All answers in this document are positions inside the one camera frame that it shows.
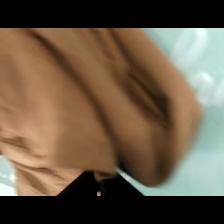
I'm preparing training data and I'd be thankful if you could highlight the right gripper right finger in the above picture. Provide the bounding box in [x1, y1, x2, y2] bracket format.
[100, 175, 145, 197]

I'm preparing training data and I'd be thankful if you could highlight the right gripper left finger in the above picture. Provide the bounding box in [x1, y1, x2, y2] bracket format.
[56, 170, 101, 197]

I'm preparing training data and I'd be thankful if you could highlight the brown T-shirt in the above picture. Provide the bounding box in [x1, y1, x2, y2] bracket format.
[0, 28, 205, 197]

